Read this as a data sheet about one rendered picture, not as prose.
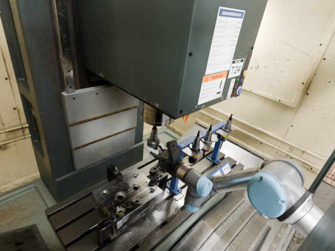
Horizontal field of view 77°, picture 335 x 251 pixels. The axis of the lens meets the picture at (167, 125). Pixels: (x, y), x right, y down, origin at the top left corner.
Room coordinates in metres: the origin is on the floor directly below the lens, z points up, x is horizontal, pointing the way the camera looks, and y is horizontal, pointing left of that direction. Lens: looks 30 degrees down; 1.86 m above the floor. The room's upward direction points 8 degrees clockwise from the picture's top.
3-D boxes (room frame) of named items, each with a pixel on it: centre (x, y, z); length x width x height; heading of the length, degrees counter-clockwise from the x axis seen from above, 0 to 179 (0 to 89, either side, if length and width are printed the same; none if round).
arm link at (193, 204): (0.67, -0.17, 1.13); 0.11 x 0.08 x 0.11; 135
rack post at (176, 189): (0.92, -0.09, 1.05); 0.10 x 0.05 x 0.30; 49
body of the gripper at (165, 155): (0.76, -0.04, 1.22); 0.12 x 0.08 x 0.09; 49
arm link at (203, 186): (0.66, -0.16, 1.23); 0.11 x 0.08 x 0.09; 49
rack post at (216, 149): (1.25, -0.38, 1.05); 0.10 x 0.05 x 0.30; 49
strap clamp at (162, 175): (0.88, 0.01, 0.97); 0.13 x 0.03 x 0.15; 139
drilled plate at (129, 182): (0.78, 0.16, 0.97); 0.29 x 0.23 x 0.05; 139
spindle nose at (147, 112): (0.84, 0.05, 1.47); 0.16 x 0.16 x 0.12
